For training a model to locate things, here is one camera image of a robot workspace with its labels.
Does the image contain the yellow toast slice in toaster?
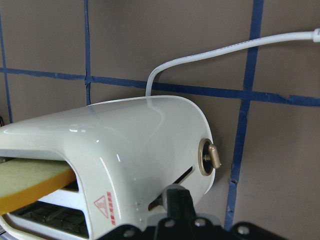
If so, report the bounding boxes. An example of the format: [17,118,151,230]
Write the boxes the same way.
[0,158,76,215]

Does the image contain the white two-slot toaster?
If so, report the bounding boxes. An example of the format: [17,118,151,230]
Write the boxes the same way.
[0,95,221,240]

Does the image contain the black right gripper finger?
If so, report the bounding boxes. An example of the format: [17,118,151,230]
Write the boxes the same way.
[165,185,197,220]

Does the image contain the white toaster power cord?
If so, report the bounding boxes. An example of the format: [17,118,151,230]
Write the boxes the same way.
[144,27,320,97]

